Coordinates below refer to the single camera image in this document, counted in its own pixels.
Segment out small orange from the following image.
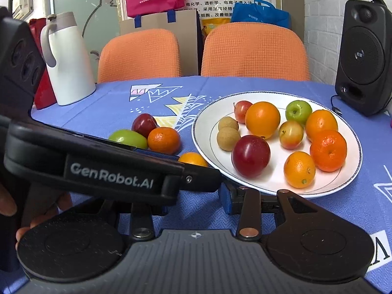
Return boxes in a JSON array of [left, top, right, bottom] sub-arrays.
[[284, 151, 316, 188], [178, 152, 209, 167]]

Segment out dark red plum front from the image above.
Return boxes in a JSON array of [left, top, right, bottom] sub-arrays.
[[231, 135, 271, 178]]

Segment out dark red plum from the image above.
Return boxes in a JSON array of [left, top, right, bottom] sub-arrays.
[[231, 135, 271, 178], [132, 113, 158, 138]]

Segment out large green mango apple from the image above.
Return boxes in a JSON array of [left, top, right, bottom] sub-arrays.
[[108, 129, 148, 149]]

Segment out brown longan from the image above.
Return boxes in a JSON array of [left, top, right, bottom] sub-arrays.
[[217, 127, 241, 151], [218, 116, 239, 131]]

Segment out dark red plum back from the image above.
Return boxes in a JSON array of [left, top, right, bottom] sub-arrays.
[[132, 113, 158, 138]]

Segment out large orange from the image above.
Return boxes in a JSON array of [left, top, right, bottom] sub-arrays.
[[245, 102, 280, 139], [305, 110, 338, 141]]

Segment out red-orange tangerine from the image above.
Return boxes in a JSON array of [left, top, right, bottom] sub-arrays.
[[310, 130, 347, 172]]

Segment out small green apple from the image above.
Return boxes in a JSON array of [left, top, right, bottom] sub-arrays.
[[285, 100, 312, 127]]

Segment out large orange front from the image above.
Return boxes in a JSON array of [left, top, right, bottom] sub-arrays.
[[305, 110, 338, 141]]

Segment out pink-red plum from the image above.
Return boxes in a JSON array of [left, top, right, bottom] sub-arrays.
[[234, 100, 253, 124]]

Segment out person's left hand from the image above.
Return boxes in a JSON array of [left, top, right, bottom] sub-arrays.
[[15, 183, 73, 249]]

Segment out white oval plate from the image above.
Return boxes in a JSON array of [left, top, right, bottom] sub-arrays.
[[191, 91, 363, 199]]

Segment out red thermos jug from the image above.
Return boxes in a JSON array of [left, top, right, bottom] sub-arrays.
[[29, 18, 57, 110]]

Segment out left orange chair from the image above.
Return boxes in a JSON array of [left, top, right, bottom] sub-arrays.
[[98, 29, 181, 84]]

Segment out orange chair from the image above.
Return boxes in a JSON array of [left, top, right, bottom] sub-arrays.
[[201, 22, 310, 81], [98, 29, 181, 84]]

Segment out white thermos jug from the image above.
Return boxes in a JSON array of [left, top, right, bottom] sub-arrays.
[[40, 12, 96, 106]]

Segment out right orange chair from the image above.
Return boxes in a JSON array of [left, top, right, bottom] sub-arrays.
[[201, 22, 310, 81]]

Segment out brown paper bag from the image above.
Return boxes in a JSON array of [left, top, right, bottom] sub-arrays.
[[120, 9, 203, 76]]

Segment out yellow snack bag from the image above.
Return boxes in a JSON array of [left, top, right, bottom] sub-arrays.
[[201, 17, 231, 38]]

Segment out black speaker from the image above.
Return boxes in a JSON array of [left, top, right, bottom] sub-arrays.
[[335, 0, 391, 116]]

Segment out blue plastic bag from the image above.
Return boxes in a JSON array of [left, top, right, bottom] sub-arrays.
[[231, 0, 291, 29]]

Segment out black speaker cable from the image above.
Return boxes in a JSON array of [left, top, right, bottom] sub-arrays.
[[330, 94, 344, 116]]

